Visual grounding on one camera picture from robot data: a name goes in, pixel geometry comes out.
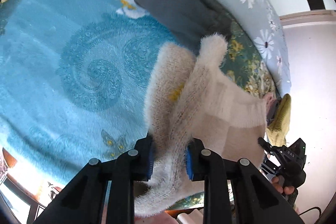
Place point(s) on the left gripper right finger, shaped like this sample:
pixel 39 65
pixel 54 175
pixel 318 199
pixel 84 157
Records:
pixel 255 199

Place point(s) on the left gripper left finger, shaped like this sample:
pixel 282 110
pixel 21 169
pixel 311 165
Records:
pixel 103 192

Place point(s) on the beige fuzzy cartoon sweater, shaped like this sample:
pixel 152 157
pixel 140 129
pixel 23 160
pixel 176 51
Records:
pixel 190 97

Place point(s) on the person's right hand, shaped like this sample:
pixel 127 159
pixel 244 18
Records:
pixel 279 185

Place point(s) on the olive yellow knitted garment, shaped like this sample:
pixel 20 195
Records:
pixel 278 129

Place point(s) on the grey folded garment in stack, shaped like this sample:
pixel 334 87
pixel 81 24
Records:
pixel 272 107

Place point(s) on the pink folded garment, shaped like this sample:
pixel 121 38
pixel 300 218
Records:
pixel 267 98

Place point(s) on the teal floral bed blanket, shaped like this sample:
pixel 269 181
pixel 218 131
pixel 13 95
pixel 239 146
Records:
pixel 74 77

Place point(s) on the dark grey folded garment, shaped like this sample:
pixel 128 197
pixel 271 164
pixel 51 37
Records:
pixel 190 20

